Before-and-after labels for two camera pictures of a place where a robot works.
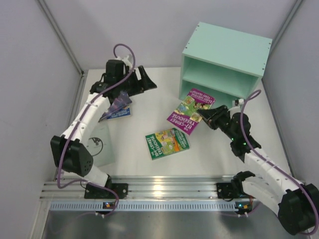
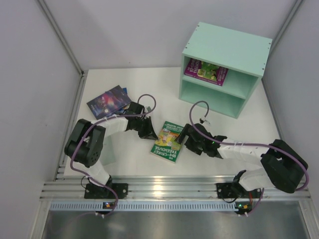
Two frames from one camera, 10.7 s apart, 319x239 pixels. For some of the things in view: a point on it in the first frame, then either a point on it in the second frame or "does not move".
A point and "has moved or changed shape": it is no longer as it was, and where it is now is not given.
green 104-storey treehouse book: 165,143 has moved or changed shape
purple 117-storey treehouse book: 186,117 to 207,71
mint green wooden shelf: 223,64 does not move
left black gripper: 136,82 to 143,126
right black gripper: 219,119 to 189,137
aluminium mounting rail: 146,187 does not move
